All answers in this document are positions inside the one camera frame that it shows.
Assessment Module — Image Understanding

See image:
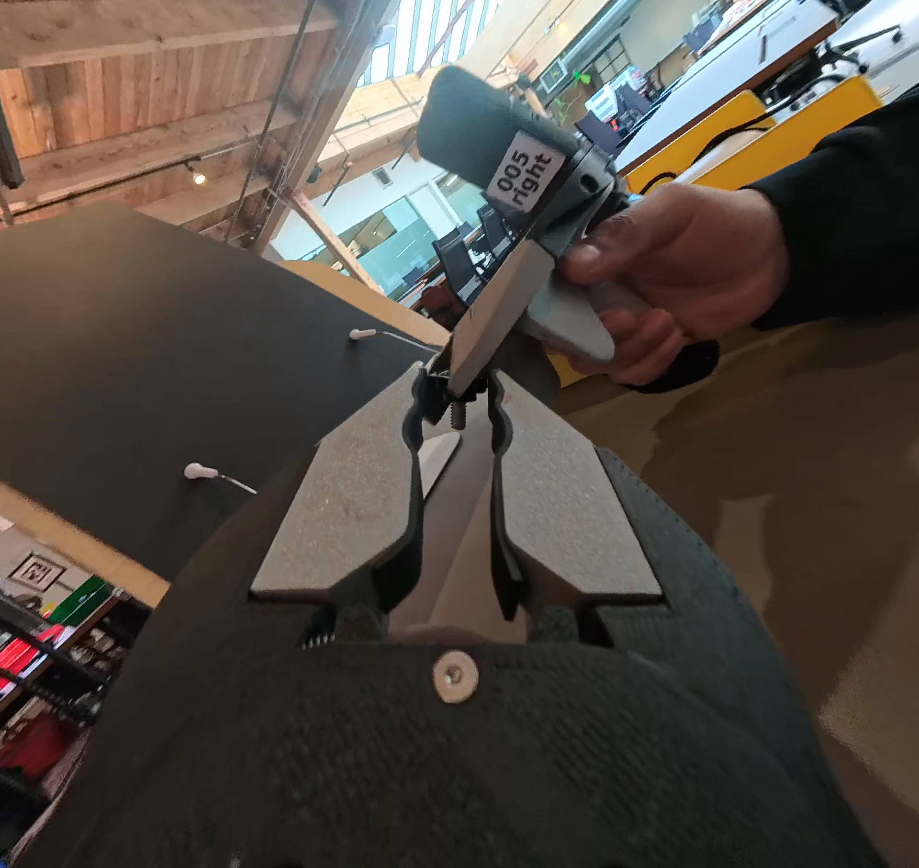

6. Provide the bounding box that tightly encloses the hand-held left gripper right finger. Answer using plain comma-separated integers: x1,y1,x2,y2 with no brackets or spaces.
490,369,665,623

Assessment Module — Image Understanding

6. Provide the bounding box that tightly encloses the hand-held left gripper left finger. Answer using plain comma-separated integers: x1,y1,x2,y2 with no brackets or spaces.
249,361,428,614

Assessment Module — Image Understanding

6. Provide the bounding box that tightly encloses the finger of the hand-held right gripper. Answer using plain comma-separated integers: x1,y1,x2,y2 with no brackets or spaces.
437,230,557,399

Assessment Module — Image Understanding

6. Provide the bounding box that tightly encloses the black knob screw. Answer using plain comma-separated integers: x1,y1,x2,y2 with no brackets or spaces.
418,369,481,432

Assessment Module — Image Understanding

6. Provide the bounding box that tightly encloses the yellow plastic bin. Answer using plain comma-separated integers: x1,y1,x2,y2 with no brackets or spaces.
621,78,885,195

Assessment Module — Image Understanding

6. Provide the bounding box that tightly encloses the person's right hand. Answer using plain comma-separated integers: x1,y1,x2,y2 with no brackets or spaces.
559,186,792,384

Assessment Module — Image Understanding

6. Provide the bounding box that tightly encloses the black board white stand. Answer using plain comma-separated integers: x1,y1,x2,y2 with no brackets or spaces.
0,199,464,607

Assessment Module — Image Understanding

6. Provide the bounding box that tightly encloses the long office table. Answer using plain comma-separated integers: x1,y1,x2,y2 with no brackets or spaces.
616,0,841,174

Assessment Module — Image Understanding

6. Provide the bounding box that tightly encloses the black storage rack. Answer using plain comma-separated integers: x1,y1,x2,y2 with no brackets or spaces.
0,552,152,855

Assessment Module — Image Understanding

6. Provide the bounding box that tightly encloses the metal page holder wire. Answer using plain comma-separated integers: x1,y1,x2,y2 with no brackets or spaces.
183,462,258,496
348,327,440,353

